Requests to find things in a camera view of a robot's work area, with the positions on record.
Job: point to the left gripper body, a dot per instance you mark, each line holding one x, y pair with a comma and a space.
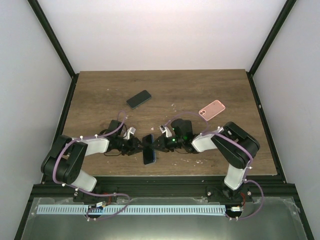
127, 148

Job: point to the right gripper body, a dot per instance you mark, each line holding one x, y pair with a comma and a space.
168, 146

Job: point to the blue-edged dark phone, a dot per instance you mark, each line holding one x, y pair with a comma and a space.
148, 153
138, 99

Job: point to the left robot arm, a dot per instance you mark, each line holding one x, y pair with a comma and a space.
65, 159

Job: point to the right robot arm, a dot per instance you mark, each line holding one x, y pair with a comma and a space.
237, 146

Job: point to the pink phone case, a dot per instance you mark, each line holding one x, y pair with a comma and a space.
211, 110

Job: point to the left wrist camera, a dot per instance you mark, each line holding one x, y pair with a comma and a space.
129, 132

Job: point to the black aluminium frame rail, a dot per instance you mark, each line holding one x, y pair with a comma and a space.
210, 187

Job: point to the white slotted cable duct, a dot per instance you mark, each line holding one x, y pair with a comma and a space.
203, 210

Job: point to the left black frame post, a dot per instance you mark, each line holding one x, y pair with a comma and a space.
39, 13

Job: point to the black frame post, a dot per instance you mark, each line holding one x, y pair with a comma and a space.
280, 20
39, 13

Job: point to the right black frame post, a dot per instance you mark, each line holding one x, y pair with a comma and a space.
280, 20

